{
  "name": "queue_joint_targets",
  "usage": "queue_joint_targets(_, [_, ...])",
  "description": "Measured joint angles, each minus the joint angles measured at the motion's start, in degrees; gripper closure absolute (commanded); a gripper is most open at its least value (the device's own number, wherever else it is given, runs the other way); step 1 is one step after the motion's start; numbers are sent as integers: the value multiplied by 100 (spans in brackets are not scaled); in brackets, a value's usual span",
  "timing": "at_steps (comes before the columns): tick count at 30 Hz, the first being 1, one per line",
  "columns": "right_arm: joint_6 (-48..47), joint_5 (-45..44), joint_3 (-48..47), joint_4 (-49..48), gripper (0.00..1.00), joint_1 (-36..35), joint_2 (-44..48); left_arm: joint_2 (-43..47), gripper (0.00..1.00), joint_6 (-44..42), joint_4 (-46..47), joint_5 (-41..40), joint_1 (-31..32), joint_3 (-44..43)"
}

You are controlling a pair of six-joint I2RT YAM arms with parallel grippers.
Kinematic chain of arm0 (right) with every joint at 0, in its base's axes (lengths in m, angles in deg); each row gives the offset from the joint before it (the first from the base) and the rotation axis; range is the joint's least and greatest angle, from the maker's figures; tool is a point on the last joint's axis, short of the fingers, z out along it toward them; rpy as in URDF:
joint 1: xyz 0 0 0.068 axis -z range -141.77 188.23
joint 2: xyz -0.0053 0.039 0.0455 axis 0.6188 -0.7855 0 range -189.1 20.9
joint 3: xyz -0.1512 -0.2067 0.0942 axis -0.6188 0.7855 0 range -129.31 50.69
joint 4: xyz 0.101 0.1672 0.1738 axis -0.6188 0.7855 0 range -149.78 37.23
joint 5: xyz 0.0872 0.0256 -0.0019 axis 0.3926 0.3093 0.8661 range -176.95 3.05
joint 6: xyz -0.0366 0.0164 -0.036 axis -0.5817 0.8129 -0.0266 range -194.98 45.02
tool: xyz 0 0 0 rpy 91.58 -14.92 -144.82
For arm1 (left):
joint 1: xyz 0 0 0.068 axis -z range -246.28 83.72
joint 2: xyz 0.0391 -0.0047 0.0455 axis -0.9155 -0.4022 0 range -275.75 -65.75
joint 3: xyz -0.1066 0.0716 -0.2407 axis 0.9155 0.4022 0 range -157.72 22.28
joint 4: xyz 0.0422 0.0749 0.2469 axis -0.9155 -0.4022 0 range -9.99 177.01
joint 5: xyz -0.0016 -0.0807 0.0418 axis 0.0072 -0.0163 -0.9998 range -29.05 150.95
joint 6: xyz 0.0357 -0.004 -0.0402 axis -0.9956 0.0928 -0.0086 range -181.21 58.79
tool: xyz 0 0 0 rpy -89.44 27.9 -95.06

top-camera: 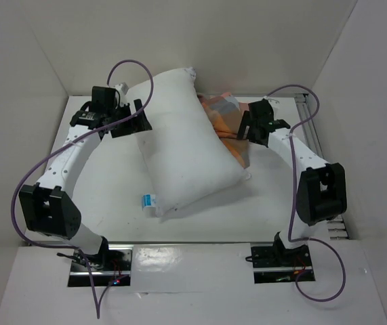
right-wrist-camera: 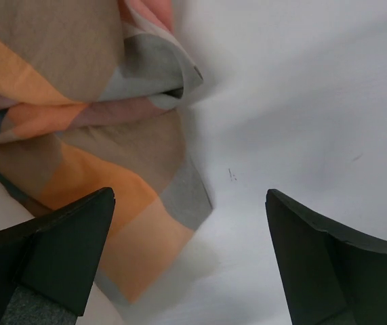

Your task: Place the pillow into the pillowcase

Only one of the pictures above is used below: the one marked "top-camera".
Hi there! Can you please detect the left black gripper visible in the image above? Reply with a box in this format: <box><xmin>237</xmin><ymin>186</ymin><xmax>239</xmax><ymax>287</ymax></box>
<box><xmin>106</xmin><ymin>99</ymin><xmax>151</xmax><ymax>139</ymax></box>

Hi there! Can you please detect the checkered orange blue pillowcase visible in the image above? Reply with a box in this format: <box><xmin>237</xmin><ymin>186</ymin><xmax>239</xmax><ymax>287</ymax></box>
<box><xmin>197</xmin><ymin>92</ymin><xmax>250</xmax><ymax>169</ymax></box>

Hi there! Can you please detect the white pillow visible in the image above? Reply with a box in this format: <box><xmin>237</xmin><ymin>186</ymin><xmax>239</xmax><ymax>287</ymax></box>
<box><xmin>127</xmin><ymin>68</ymin><xmax>250</xmax><ymax>217</ymax></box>

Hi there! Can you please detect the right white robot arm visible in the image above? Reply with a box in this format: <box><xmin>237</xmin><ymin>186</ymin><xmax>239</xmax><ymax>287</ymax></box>
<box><xmin>237</xmin><ymin>99</ymin><xmax>347</xmax><ymax>265</ymax></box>

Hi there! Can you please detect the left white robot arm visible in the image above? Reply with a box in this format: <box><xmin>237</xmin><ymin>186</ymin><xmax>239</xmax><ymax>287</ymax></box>
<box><xmin>18</xmin><ymin>84</ymin><xmax>152</xmax><ymax>270</ymax></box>

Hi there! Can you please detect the blue white pillow tag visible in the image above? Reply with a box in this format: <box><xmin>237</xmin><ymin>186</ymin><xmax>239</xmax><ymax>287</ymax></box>
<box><xmin>141</xmin><ymin>194</ymin><xmax>157</xmax><ymax>209</ymax></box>

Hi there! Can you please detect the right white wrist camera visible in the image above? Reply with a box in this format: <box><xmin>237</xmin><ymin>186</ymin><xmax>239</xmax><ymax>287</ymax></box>
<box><xmin>263</xmin><ymin>96</ymin><xmax>280</xmax><ymax>114</ymax></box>

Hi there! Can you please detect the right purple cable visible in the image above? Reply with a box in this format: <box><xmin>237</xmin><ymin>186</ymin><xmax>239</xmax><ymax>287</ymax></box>
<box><xmin>266</xmin><ymin>84</ymin><xmax>346</xmax><ymax>302</ymax></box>

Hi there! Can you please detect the aluminium table frame rail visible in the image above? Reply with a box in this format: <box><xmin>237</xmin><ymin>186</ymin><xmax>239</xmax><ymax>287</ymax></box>
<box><xmin>295</xmin><ymin>93</ymin><xmax>350</xmax><ymax>241</ymax></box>

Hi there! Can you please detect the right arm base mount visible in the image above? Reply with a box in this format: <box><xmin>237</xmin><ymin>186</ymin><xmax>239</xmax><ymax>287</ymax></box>
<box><xmin>245</xmin><ymin>244</ymin><xmax>315</xmax><ymax>284</ymax></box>

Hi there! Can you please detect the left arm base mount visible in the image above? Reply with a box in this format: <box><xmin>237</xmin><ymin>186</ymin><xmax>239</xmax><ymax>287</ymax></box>
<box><xmin>56</xmin><ymin>245</ymin><xmax>133</xmax><ymax>288</ymax></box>

